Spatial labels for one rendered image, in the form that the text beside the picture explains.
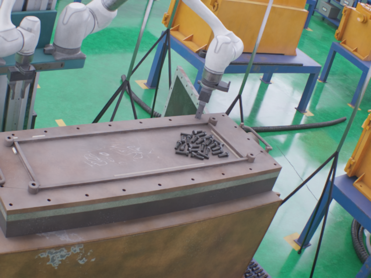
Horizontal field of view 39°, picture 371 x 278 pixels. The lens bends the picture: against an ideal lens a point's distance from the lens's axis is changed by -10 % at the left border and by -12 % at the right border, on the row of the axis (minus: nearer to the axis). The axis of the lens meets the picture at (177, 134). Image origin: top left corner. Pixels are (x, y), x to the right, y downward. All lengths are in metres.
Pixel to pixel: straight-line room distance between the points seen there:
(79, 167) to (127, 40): 5.00
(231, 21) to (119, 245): 3.73
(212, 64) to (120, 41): 4.51
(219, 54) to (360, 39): 5.52
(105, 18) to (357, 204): 2.26
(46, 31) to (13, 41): 0.64
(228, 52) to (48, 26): 0.95
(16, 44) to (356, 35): 6.19
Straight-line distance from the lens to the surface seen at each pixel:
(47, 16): 2.82
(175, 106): 3.42
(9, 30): 2.23
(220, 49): 2.44
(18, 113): 3.15
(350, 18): 7.94
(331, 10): 11.63
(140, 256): 2.19
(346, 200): 4.09
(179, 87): 3.39
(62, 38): 2.77
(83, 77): 5.81
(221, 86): 2.52
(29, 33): 2.32
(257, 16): 5.70
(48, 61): 2.76
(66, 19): 2.75
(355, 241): 4.70
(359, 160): 4.27
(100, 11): 2.86
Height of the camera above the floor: 2.55
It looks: 29 degrees down
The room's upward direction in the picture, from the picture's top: 18 degrees clockwise
